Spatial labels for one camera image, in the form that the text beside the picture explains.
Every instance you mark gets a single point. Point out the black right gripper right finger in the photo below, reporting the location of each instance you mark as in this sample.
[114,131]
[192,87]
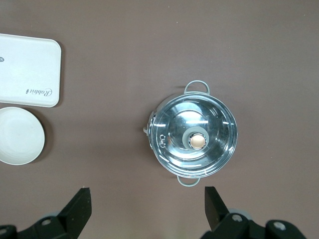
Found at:
[216,214]

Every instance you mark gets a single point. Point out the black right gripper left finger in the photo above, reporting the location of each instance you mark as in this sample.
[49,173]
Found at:
[74,214]

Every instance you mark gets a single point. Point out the cream round plate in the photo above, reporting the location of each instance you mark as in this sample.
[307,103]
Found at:
[20,135]

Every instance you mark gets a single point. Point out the glass pot lid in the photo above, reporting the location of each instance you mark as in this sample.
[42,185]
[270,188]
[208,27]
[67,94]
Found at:
[214,124]

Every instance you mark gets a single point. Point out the steel pot with glass lid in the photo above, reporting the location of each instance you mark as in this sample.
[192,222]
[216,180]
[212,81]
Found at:
[197,85]

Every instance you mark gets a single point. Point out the cream rabbit print tray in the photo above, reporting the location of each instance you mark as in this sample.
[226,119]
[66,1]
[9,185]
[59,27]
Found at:
[27,69]

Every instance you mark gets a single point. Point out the brown table cover mat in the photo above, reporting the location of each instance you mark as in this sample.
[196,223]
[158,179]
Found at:
[124,49]

